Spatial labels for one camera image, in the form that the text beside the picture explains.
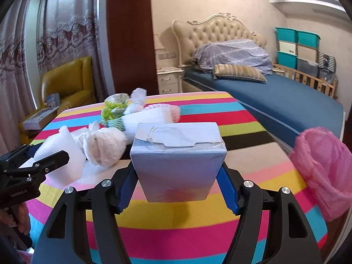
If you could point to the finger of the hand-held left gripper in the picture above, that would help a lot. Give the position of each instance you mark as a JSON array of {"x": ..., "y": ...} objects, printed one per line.
[
  {"x": 13, "y": 155},
  {"x": 52, "y": 161}
]

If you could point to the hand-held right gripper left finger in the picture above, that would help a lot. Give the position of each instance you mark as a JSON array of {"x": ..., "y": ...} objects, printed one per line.
[{"x": 126, "y": 188}]

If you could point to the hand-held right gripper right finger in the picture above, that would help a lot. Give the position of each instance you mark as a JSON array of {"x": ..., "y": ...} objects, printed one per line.
[{"x": 228, "y": 194}]

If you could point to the white foam sheet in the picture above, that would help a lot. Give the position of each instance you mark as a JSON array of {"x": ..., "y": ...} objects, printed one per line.
[{"x": 66, "y": 140}]

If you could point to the white cardboard box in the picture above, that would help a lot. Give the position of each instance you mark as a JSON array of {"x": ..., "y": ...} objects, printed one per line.
[{"x": 176, "y": 167}]

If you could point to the green wavy striped cloth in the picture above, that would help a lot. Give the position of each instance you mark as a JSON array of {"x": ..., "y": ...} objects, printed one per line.
[{"x": 115, "y": 123}]

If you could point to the white tissue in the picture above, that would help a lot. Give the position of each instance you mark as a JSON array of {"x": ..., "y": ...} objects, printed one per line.
[{"x": 137, "y": 96}]

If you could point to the person's left hand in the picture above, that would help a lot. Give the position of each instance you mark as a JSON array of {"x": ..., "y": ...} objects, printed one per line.
[{"x": 19, "y": 220}]

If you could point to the flat cardboard box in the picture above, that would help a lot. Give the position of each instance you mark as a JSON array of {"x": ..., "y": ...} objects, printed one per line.
[{"x": 41, "y": 118}]

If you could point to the white crumpled plastic bag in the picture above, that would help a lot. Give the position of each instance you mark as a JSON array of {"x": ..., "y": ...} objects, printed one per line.
[{"x": 103, "y": 145}]

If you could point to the white foam block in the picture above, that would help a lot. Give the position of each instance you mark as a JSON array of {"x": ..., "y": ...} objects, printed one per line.
[{"x": 145, "y": 119}]

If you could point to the yellow armchair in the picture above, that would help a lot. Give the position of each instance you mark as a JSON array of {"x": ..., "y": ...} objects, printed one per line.
[{"x": 68, "y": 79}]

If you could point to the green snack wrapper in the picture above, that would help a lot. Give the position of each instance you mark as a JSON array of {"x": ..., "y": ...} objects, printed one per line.
[{"x": 115, "y": 106}]

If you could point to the white foam fruit net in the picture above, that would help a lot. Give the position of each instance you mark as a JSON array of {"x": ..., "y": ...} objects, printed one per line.
[{"x": 174, "y": 112}]

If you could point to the blue bed mattress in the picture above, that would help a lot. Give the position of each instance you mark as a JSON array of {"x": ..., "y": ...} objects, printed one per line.
[{"x": 288, "y": 101}]

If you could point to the white nightstand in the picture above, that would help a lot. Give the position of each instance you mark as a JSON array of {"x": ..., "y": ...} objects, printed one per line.
[{"x": 167, "y": 81}]

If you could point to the brown striped pillow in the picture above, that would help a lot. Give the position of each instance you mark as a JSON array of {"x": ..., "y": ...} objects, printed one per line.
[{"x": 239, "y": 73}]

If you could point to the pink lace curtain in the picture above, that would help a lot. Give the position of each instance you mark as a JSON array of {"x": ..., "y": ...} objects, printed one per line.
[{"x": 55, "y": 33}]

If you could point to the grey-blue duvet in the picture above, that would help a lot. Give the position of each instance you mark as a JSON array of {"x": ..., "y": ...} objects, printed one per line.
[{"x": 233, "y": 53}]

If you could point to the brown wooden panel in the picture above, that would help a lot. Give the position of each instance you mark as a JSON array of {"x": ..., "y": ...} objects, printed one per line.
[{"x": 129, "y": 33}]

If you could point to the grey storage box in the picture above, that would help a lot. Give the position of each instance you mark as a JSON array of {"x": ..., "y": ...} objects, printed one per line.
[{"x": 308, "y": 66}]

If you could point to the white storage box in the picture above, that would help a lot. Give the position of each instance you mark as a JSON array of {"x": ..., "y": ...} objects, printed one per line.
[{"x": 287, "y": 47}]

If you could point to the beige storage box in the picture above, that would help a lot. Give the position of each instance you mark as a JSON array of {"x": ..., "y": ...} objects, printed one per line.
[{"x": 308, "y": 52}]

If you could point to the beige tufted headboard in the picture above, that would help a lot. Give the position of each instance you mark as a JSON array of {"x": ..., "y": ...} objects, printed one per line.
[{"x": 220, "y": 30}]

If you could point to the striped storage bag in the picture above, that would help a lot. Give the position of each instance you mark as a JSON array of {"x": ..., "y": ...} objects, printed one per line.
[{"x": 327, "y": 62}]

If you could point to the ceiling air vent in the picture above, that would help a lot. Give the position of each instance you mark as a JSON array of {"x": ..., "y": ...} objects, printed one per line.
[{"x": 323, "y": 0}]

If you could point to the wooden crib rail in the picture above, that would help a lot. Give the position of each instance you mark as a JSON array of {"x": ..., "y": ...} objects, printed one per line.
[{"x": 308, "y": 81}]

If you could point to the wall switch panel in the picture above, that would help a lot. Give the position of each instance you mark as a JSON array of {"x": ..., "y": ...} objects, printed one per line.
[{"x": 165, "y": 56}]

